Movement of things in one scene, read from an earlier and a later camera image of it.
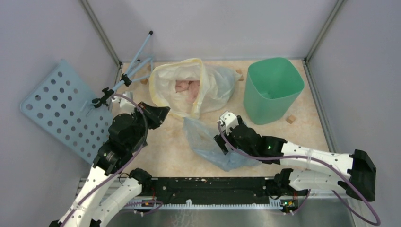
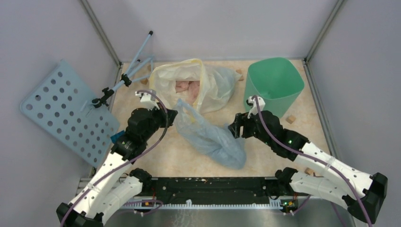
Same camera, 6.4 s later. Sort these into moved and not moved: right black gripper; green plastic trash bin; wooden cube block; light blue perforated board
Moved: right black gripper
Not moved: wooden cube block; light blue perforated board; green plastic trash bin
